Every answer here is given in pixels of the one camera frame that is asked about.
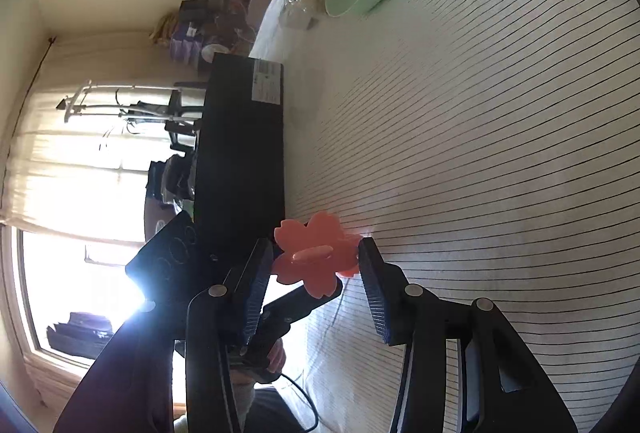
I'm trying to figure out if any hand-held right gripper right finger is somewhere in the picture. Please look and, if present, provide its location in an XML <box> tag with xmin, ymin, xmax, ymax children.
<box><xmin>358</xmin><ymin>237</ymin><xmax>586</xmax><ymax>433</ymax></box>

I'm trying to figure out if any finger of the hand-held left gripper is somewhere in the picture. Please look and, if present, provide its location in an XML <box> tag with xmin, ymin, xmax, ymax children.
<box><xmin>250</xmin><ymin>280</ymin><xmax>345</xmax><ymax>366</ymax></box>

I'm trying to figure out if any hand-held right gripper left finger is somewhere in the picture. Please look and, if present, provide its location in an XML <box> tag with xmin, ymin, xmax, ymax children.
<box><xmin>185</xmin><ymin>238</ymin><xmax>276</xmax><ymax>433</ymax></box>

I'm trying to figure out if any pink flower-shaped clip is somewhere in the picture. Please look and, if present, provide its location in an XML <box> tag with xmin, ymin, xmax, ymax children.
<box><xmin>270</xmin><ymin>210</ymin><xmax>362</xmax><ymax>300</ymax></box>

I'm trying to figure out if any black storage box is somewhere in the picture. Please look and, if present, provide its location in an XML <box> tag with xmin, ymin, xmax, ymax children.
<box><xmin>192</xmin><ymin>53</ymin><xmax>287</xmax><ymax>264</ymax></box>

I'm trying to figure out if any striped cloth covered desktop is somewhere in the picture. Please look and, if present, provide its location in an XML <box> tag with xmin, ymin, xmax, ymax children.
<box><xmin>245</xmin><ymin>0</ymin><xmax>640</xmax><ymax>433</ymax></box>

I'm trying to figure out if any person's left hand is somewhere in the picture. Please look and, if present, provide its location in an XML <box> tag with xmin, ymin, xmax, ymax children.
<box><xmin>267</xmin><ymin>342</ymin><xmax>289</xmax><ymax>373</ymax></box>

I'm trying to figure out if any pile of clothes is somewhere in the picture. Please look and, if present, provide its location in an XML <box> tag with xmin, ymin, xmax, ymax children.
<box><xmin>147</xmin><ymin>153</ymin><xmax>197</xmax><ymax>205</ymax></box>

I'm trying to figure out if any cream curtain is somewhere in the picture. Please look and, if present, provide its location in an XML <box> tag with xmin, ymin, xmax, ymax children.
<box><xmin>0</xmin><ymin>33</ymin><xmax>206</xmax><ymax>234</ymax></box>

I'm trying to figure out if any stack of purple packages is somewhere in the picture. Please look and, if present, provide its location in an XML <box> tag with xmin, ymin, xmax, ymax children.
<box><xmin>170</xmin><ymin>20</ymin><xmax>204</xmax><ymax>64</ymax></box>

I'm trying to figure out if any woven straw basket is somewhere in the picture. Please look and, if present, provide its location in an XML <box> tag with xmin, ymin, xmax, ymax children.
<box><xmin>150</xmin><ymin>13</ymin><xmax>176</xmax><ymax>47</ymax></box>

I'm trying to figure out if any black speaker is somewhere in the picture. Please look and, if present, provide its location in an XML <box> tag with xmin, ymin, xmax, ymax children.
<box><xmin>180</xmin><ymin>0</ymin><xmax>214</xmax><ymax>22</ymax></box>

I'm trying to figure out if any black cable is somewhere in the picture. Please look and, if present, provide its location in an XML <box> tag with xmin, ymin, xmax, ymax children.
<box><xmin>276</xmin><ymin>370</ymin><xmax>321</xmax><ymax>433</ymax></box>

